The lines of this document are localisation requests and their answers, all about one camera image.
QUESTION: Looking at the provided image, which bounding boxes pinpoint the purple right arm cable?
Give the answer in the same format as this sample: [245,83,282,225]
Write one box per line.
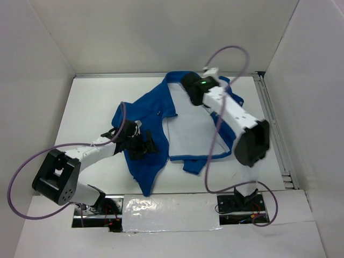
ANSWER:
[204,46,279,228]

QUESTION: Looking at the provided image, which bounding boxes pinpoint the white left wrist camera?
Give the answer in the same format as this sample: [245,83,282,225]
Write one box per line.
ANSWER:
[135,120,142,135]

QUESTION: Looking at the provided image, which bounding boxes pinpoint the blue jacket white lining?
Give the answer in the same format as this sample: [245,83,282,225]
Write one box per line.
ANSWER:
[111,70,245,197]

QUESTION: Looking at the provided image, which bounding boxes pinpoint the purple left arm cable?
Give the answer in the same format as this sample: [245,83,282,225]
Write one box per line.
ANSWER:
[6,101,128,220]

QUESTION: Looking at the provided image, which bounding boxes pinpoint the aluminium frame rail right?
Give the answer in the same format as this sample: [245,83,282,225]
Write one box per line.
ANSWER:
[252,71,299,190]

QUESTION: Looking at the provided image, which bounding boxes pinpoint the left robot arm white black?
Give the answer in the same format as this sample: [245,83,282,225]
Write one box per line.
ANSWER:
[32,120,158,214]

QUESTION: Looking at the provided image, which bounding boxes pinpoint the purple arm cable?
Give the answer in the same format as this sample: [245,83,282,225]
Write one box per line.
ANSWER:
[204,46,279,228]
[6,101,128,220]

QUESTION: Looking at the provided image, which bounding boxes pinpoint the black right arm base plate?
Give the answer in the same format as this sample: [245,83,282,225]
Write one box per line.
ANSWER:
[214,194,266,214]

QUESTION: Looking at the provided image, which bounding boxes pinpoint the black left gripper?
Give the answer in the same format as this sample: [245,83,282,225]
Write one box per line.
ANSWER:
[125,129,159,161]

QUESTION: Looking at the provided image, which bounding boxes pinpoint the white glossy taped sheet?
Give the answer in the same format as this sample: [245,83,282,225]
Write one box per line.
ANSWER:
[122,193,221,233]

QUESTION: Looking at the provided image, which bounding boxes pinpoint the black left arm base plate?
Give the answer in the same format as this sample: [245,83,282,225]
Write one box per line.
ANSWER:
[73,195,124,224]

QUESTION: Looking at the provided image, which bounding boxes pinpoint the aluminium frame rail back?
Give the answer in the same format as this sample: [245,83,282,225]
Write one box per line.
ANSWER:
[74,71,260,79]

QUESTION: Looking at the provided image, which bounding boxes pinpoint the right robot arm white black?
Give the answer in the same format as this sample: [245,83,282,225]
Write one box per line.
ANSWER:
[181,68,270,211]

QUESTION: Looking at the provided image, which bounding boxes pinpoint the aluminium frame rail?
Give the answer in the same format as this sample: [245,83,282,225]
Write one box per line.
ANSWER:
[74,71,260,79]
[252,71,299,190]

